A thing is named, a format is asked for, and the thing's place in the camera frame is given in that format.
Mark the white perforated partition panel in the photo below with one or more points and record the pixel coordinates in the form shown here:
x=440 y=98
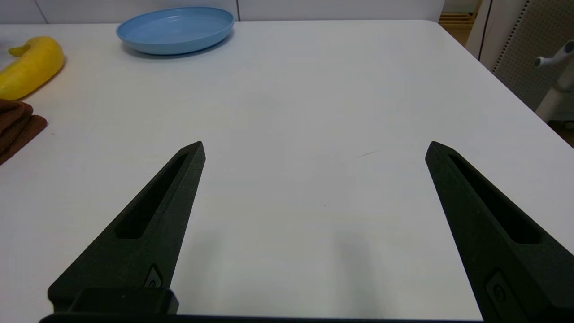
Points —
x=524 y=45

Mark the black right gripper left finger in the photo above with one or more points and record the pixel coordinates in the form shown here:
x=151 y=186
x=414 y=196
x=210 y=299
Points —
x=134 y=255

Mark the blue plastic plate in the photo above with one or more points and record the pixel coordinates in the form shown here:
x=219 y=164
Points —
x=175 y=29

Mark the yellow banana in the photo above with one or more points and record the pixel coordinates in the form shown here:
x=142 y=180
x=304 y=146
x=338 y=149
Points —
x=31 y=67

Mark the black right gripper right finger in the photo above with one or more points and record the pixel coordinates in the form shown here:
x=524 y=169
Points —
x=506 y=269

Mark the folded brown towel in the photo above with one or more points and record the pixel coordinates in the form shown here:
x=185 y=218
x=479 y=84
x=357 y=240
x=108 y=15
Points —
x=15 y=125

